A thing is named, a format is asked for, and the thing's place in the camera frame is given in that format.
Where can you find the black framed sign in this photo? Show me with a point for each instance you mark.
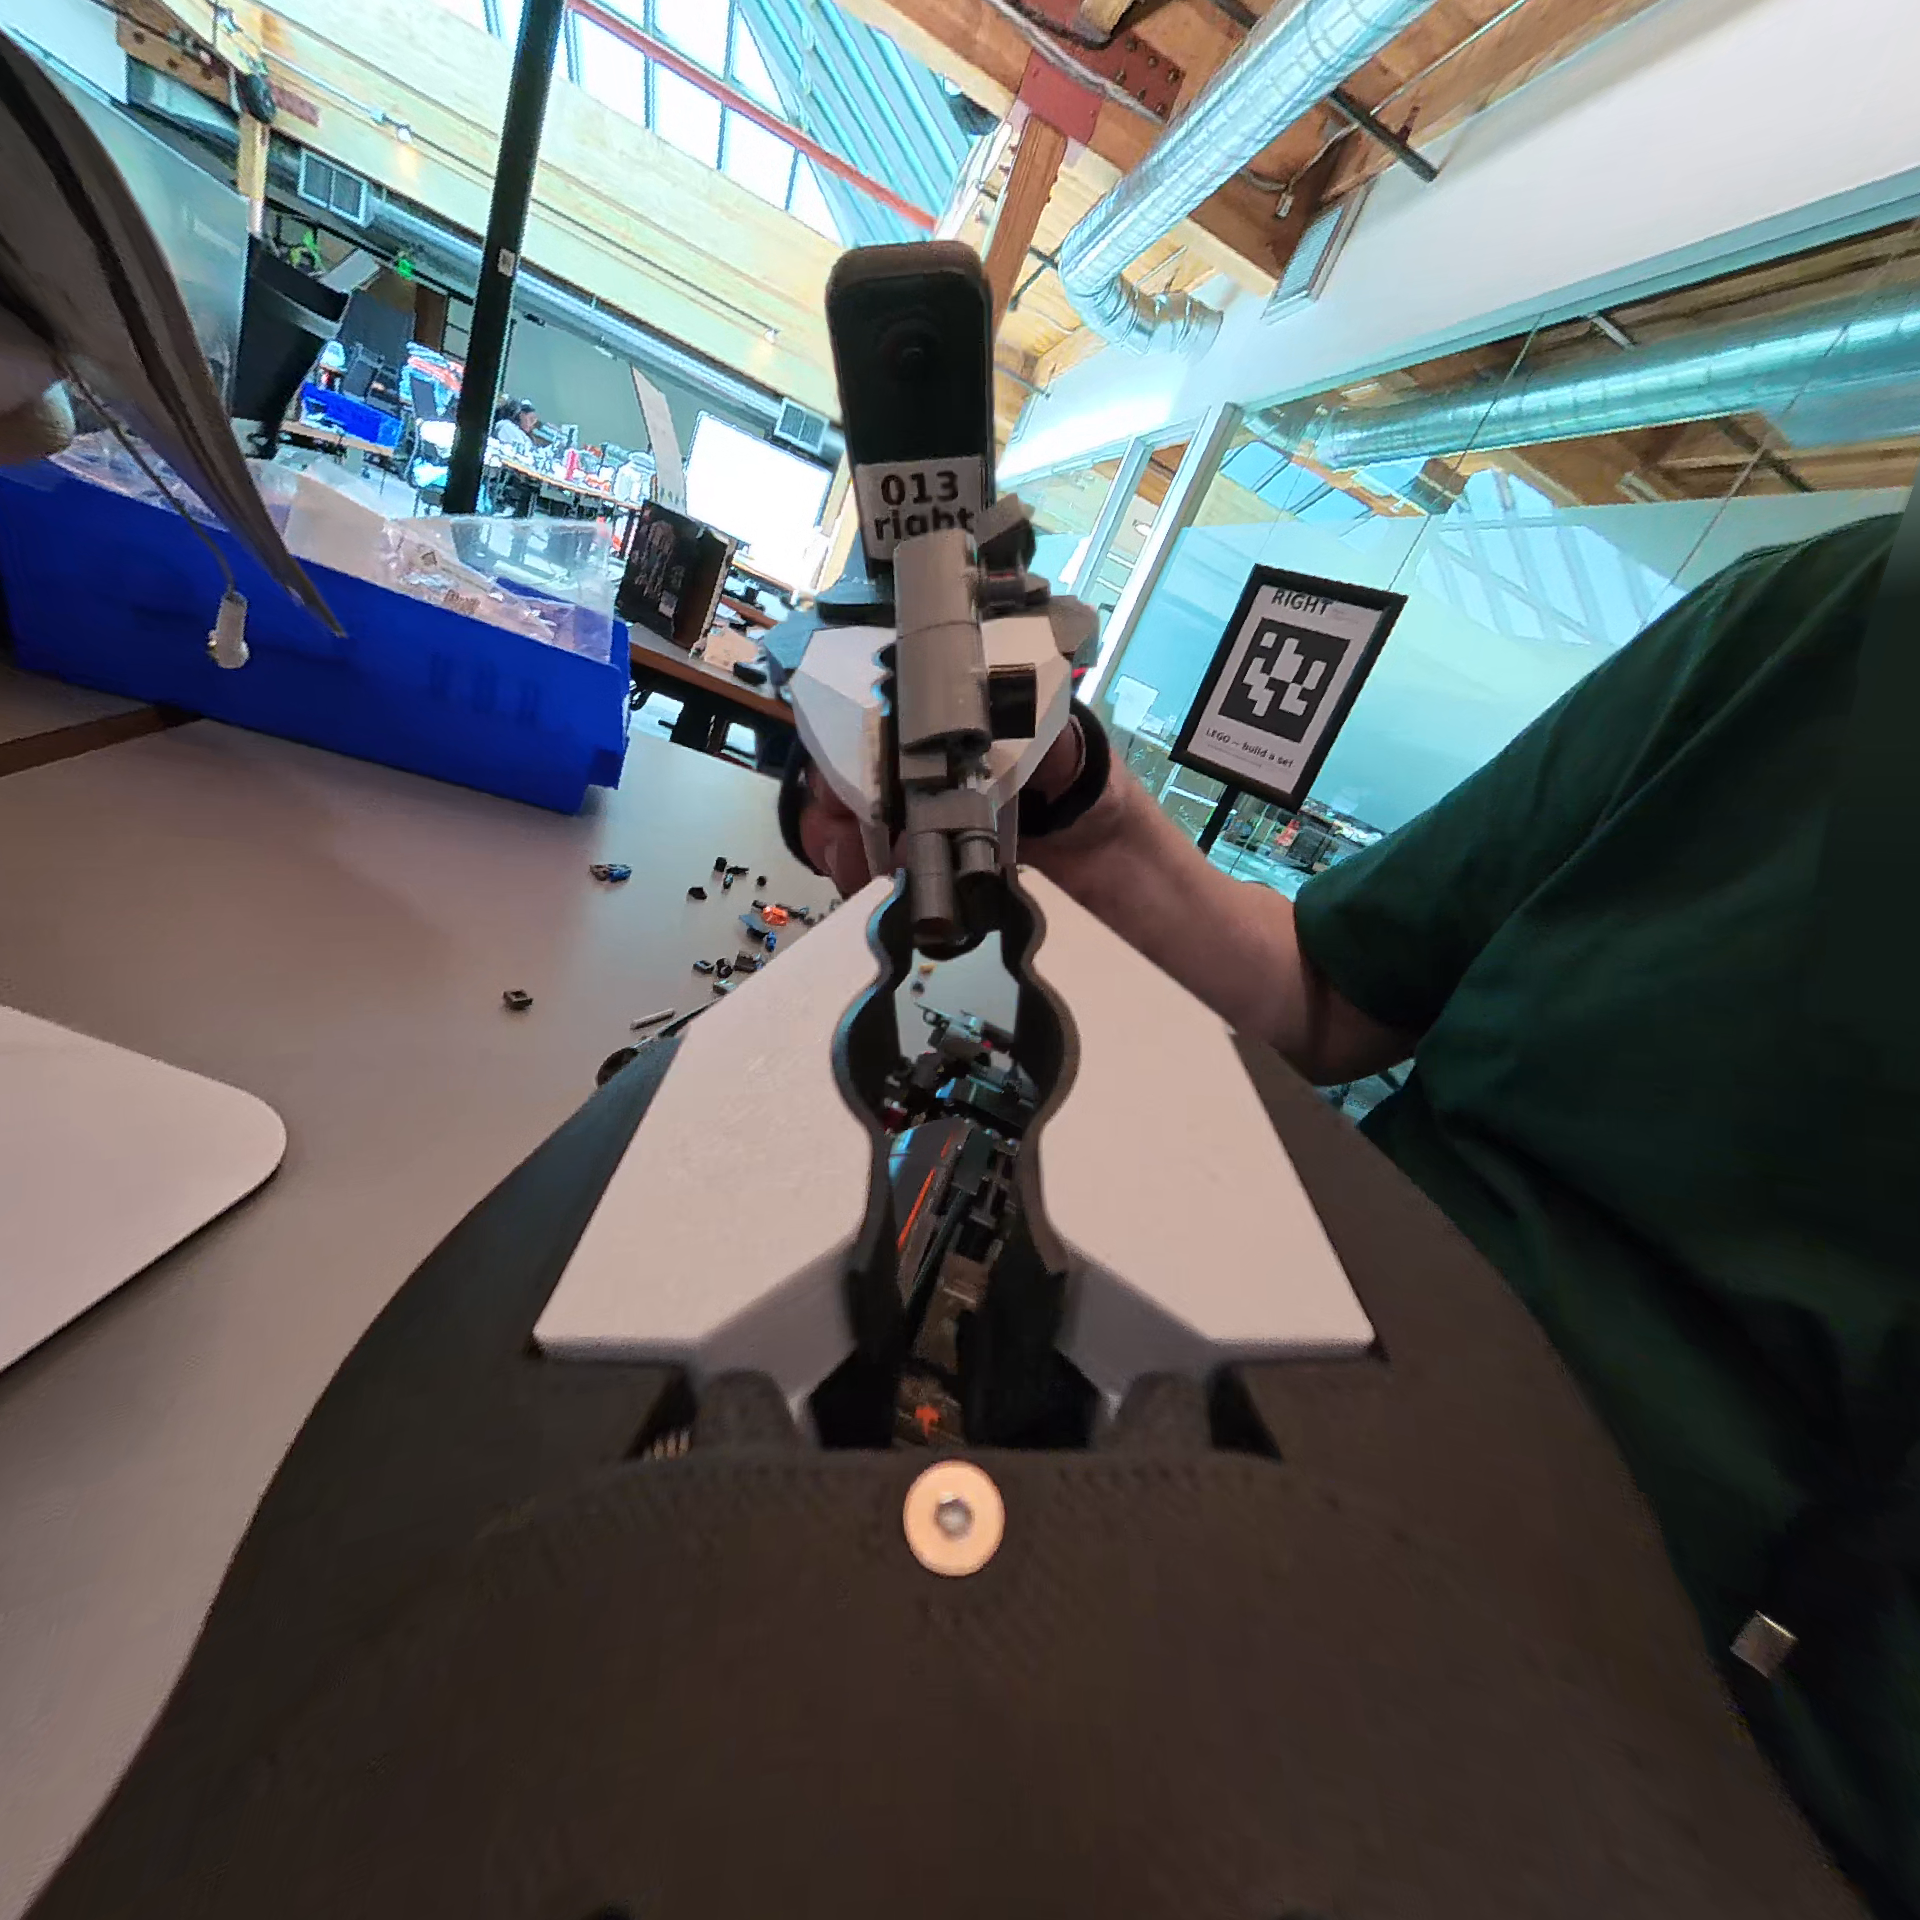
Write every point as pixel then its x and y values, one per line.
pixel 1290 674

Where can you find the blue plastic bin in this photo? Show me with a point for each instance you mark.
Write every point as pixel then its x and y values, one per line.
pixel 377 707

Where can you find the large grey lego vehicle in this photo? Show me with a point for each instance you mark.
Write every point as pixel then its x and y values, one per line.
pixel 960 1187

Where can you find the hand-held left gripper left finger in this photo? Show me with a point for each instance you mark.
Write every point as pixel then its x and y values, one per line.
pixel 708 1200

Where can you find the person's right forearm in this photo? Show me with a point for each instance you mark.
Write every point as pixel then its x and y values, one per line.
pixel 1290 973

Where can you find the person's right hand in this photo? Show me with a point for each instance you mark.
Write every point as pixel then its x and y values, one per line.
pixel 1123 842

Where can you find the black pole with ribbed disc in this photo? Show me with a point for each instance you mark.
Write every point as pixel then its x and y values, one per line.
pixel 504 227

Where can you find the dark printed box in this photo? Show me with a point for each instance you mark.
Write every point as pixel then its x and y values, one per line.
pixel 675 579

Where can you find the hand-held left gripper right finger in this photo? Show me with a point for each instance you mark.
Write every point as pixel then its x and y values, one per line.
pixel 1201 1200

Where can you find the white board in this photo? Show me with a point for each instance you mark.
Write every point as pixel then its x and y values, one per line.
pixel 760 493

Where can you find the silver ventilation duct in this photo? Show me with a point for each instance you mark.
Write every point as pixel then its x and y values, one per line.
pixel 1201 134
pixel 1575 390

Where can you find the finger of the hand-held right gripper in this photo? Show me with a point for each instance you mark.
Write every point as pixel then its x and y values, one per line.
pixel 1036 689
pixel 847 707

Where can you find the scattered small lego pieces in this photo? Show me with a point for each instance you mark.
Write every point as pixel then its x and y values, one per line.
pixel 770 918

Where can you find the white book stand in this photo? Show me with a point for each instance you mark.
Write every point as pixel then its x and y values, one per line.
pixel 107 1169

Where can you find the person's green shirt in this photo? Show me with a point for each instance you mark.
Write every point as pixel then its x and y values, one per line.
pixel 1650 1050

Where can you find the small grey lego subassembly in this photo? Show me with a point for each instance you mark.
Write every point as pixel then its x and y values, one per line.
pixel 937 662

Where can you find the black mesh office chair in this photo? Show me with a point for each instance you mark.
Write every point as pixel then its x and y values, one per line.
pixel 286 331

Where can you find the pile of clear plastic bags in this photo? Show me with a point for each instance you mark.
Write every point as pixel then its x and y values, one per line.
pixel 453 555

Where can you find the lego instruction booklet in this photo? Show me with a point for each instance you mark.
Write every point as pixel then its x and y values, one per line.
pixel 119 301

